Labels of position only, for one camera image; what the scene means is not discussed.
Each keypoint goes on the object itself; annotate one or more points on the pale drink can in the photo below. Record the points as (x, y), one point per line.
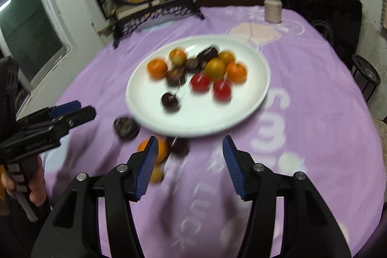
(273, 10)

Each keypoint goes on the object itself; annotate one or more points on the yellow longan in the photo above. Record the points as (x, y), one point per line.
(179, 61)
(157, 175)

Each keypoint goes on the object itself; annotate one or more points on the small orange tangerine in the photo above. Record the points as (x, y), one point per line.
(237, 72)
(227, 56)
(176, 52)

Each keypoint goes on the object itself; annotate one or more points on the red cherry tomato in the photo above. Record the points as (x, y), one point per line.
(222, 89)
(200, 82)

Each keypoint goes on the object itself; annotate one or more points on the purple printed tablecloth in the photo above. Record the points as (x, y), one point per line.
(302, 125)

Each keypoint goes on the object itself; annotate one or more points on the black round stool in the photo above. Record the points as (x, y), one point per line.
(365, 73)

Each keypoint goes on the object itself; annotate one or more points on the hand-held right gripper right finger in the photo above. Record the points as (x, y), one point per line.
(234, 167)

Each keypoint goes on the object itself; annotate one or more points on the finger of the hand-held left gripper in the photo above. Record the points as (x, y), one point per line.
(84, 113)
(65, 108)

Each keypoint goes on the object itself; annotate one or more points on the white framed window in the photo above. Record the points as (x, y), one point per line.
(30, 34)

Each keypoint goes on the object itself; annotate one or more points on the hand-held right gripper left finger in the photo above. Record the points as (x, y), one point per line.
(146, 167)

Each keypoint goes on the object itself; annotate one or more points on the white oval plate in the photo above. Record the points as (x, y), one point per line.
(211, 116)

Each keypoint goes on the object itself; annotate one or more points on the dark wrinkled passion fruit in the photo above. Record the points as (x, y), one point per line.
(192, 64)
(126, 128)
(175, 76)
(208, 54)

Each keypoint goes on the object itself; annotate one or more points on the yellowish tangerine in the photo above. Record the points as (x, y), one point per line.
(215, 68)

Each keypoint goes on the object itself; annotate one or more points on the large orange tangerine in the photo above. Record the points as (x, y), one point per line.
(157, 68)
(163, 152)

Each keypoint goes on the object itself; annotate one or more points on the person's left hand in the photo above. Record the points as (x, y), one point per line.
(38, 185)

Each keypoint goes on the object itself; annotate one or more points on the dark red cherry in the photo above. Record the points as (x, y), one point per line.
(179, 146)
(170, 101)

